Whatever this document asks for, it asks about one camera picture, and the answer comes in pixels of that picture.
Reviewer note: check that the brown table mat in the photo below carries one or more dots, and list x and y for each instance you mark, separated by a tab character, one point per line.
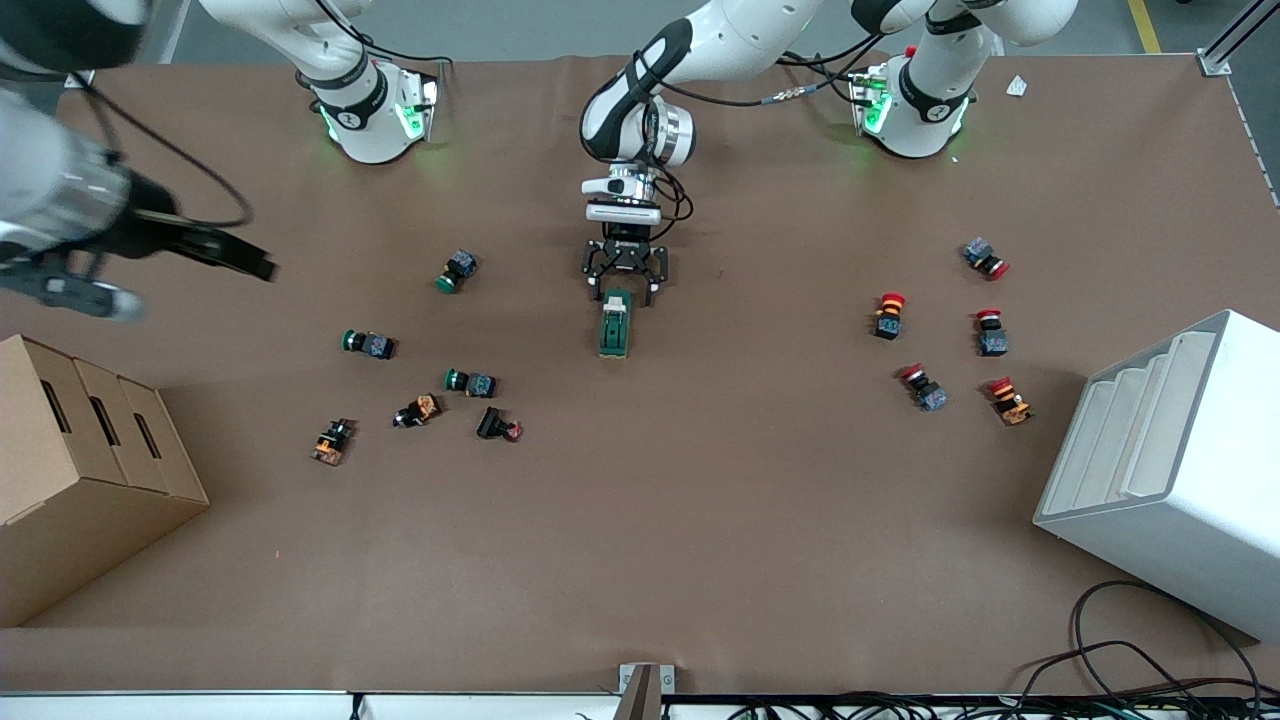
700	520

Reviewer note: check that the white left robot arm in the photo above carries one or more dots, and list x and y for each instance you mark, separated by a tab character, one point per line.
740	40

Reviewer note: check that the white stepped plastic bin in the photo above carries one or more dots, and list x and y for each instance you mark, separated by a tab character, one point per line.
1180	520

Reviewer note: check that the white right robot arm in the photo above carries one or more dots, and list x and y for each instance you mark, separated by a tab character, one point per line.
365	110

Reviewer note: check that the brown cardboard box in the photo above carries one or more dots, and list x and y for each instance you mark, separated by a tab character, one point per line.
80	500

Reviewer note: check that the white table edge rail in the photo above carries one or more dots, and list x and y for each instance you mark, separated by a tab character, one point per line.
200	708

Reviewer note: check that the aluminium frame profile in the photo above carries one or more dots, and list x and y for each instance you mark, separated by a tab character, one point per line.
168	30
1215	62

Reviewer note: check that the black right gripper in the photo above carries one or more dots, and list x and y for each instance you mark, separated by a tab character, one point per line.
150	232

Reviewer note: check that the black switch red knob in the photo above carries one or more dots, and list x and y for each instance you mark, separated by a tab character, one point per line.
492	424

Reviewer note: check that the red push button blue block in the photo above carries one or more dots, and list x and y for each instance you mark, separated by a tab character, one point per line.
992	340
928	392
982	254

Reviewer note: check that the green push button blue block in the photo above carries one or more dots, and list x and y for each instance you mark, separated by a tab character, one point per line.
458	268
475	384
372	345

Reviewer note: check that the red yellow emergency stop button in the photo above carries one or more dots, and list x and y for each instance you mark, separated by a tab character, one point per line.
1010	402
889	318

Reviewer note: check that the black switch orange block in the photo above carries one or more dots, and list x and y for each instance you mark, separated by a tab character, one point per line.
332	443
420	410

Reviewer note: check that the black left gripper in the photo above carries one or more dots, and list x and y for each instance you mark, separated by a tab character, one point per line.
627	254

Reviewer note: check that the white paper scrap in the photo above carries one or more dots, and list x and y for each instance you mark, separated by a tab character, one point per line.
1017	86

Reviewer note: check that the grey metal table bracket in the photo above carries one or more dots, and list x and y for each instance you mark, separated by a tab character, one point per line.
640	690

